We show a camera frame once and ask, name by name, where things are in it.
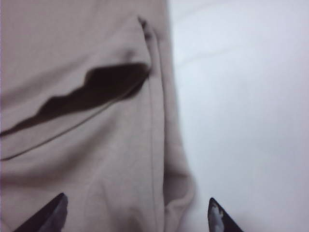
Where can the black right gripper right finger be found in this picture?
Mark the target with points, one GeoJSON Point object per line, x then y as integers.
{"type": "Point", "coordinates": [220, 220]}

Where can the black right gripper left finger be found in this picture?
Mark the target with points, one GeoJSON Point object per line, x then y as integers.
{"type": "Point", "coordinates": [48, 217]}

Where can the beige T-shirt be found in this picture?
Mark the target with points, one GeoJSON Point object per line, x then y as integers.
{"type": "Point", "coordinates": [84, 149]}

